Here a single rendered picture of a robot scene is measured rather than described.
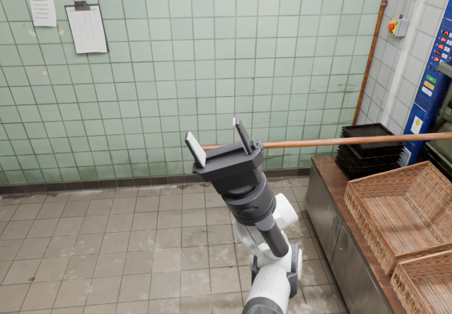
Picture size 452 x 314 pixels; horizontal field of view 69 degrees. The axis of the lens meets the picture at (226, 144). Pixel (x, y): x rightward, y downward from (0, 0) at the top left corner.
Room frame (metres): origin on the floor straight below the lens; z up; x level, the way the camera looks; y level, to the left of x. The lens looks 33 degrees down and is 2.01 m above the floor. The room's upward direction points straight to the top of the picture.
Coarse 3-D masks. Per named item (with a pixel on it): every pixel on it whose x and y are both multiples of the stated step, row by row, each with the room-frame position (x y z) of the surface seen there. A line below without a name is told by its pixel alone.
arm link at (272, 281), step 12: (300, 252) 0.56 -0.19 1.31; (252, 264) 0.54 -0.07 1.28; (300, 264) 0.53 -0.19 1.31; (252, 276) 0.51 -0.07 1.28; (264, 276) 0.48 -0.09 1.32; (276, 276) 0.48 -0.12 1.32; (288, 276) 0.50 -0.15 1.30; (300, 276) 0.51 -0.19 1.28; (252, 288) 0.45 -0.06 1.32; (264, 288) 0.44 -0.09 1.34; (276, 288) 0.44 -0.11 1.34; (288, 288) 0.46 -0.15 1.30; (276, 300) 0.40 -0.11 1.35; (288, 300) 0.45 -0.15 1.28
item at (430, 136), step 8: (368, 136) 1.29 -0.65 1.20; (376, 136) 1.29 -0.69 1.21; (384, 136) 1.29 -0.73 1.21; (392, 136) 1.29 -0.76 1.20; (400, 136) 1.29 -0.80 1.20; (408, 136) 1.29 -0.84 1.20; (416, 136) 1.29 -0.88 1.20; (424, 136) 1.30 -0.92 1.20; (432, 136) 1.30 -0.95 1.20; (440, 136) 1.30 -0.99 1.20; (448, 136) 1.30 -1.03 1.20; (264, 144) 1.24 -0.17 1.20; (272, 144) 1.24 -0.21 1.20; (280, 144) 1.24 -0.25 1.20; (288, 144) 1.24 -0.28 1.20; (296, 144) 1.24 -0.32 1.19; (304, 144) 1.25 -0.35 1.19; (312, 144) 1.25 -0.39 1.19; (320, 144) 1.25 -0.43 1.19; (328, 144) 1.25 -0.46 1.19; (336, 144) 1.26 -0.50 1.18; (344, 144) 1.26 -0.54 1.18
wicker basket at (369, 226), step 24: (408, 168) 1.57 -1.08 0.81; (432, 168) 1.53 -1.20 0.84; (360, 192) 1.54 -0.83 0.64; (384, 192) 1.56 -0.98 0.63; (408, 192) 1.56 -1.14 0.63; (432, 192) 1.43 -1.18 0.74; (360, 216) 1.34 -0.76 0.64; (384, 216) 1.39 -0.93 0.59; (408, 216) 1.40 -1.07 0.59; (384, 240) 1.10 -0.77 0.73; (408, 240) 1.22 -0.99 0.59; (432, 240) 1.22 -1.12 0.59; (384, 264) 1.04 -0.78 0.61
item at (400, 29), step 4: (392, 20) 2.26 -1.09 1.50; (396, 20) 2.22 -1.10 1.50; (400, 20) 2.20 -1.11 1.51; (404, 20) 2.20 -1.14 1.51; (408, 20) 2.20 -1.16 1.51; (400, 24) 2.19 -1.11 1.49; (404, 24) 2.19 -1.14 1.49; (396, 28) 2.20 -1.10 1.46; (400, 28) 2.19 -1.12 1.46; (404, 28) 2.20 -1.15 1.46; (388, 32) 2.28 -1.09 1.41; (392, 32) 2.23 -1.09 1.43; (396, 32) 2.19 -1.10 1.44; (400, 32) 2.19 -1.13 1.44; (404, 32) 2.20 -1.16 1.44
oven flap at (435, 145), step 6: (444, 126) 1.63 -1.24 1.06; (450, 126) 1.60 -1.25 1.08; (438, 132) 1.64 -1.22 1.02; (426, 144) 1.63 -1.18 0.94; (432, 144) 1.61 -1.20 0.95; (438, 144) 1.59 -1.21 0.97; (444, 144) 1.56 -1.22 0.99; (450, 144) 1.53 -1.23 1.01; (432, 150) 1.57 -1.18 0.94; (438, 150) 1.56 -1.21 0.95; (444, 150) 1.53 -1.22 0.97; (450, 150) 1.50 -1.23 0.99; (444, 156) 1.49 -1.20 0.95; (450, 156) 1.48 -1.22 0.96; (450, 162) 1.43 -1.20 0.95
